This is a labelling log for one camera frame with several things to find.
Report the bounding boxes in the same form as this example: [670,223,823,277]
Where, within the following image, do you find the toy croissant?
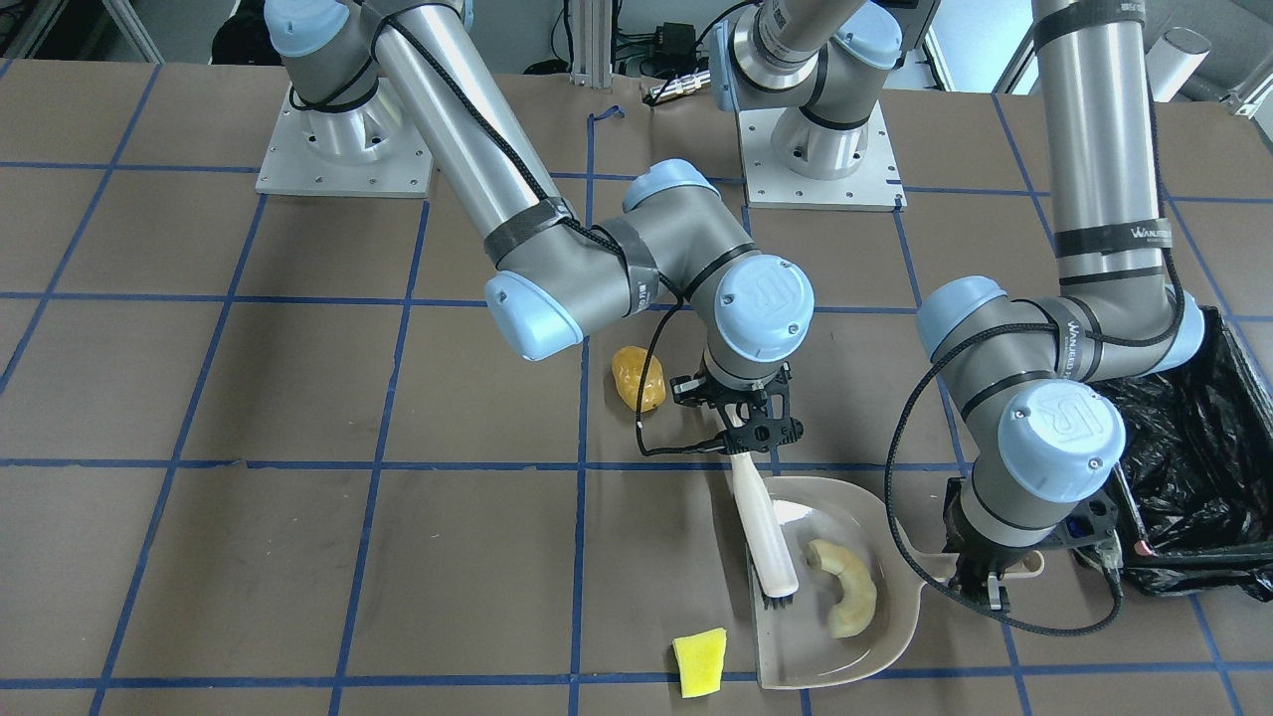
[806,538,877,638]

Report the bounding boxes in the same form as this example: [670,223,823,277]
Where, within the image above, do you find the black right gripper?
[671,363,805,454]

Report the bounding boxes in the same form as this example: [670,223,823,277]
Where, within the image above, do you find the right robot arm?
[264,1,815,454]

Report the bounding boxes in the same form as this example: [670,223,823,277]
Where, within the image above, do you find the beige hand brush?
[729,452,799,609]

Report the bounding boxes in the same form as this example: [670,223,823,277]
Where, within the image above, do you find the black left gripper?
[945,479,1023,612]

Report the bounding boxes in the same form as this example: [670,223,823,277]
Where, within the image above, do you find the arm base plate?
[737,104,908,211]
[256,78,434,200]

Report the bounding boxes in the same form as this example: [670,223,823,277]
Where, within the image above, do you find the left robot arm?
[917,1,1204,609]

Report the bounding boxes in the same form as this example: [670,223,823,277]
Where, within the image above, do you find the black trash bin bag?
[1095,304,1272,603]

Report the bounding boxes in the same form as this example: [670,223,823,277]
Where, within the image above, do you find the toy potato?
[611,347,667,413]

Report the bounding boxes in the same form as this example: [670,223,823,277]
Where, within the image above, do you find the yellow sponge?
[672,628,728,699]

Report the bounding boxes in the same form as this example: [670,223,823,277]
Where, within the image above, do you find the beige plastic dustpan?
[724,476,1045,691]

